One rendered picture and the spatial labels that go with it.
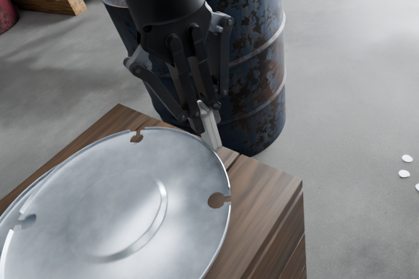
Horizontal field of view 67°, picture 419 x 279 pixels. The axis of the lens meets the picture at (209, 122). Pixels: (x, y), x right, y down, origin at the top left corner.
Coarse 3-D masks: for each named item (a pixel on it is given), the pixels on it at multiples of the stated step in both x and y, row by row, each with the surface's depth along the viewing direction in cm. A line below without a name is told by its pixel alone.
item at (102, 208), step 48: (96, 144) 50; (144, 144) 48; (192, 144) 45; (48, 192) 45; (96, 192) 42; (144, 192) 40; (192, 192) 39; (48, 240) 39; (96, 240) 37; (144, 240) 36; (192, 240) 35
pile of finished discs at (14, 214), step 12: (36, 180) 48; (24, 192) 46; (12, 204) 45; (12, 216) 44; (36, 216) 43; (0, 228) 43; (12, 228) 43; (24, 228) 42; (0, 240) 41; (0, 252) 40
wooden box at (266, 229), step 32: (96, 128) 56; (128, 128) 54; (64, 160) 52; (224, 160) 44; (256, 160) 43; (256, 192) 39; (288, 192) 38; (256, 224) 36; (288, 224) 40; (224, 256) 34; (256, 256) 34; (288, 256) 44
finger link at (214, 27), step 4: (216, 16) 34; (220, 16) 34; (212, 20) 34; (216, 20) 34; (220, 20) 35; (212, 24) 34; (216, 24) 35; (212, 28) 35; (216, 28) 34; (220, 28) 34; (216, 32) 35; (220, 32) 34
